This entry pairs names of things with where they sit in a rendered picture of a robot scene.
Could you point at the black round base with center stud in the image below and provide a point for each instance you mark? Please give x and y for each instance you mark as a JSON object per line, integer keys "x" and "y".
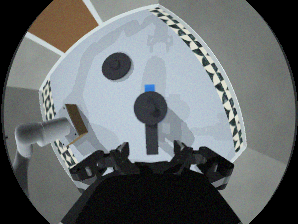
{"x": 116, "y": 66}

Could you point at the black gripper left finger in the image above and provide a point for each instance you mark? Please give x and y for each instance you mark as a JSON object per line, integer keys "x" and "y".
{"x": 86, "y": 172}

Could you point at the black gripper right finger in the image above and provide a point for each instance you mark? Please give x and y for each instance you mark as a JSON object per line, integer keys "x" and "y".
{"x": 215, "y": 167}

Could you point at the blue kettle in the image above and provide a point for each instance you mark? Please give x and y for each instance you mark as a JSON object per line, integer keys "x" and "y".
{"x": 144, "y": 110}

